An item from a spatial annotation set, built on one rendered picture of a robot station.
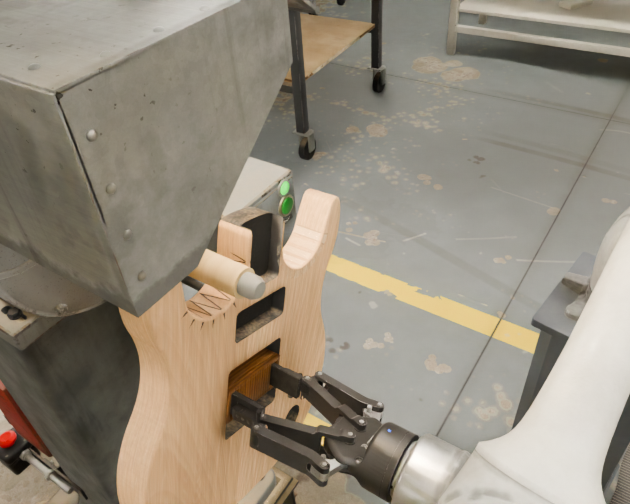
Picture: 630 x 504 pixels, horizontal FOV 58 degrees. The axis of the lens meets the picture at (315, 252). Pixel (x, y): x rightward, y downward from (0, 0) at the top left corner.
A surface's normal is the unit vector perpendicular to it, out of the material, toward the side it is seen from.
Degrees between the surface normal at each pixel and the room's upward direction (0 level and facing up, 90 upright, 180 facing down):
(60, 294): 95
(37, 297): 101
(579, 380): 20
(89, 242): 90
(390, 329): 0
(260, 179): 0
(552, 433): 28
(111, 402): 90
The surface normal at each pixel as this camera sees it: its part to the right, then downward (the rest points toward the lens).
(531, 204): -0.06, -0.75
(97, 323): 0.83, 0.32
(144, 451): -0.46, -0.07
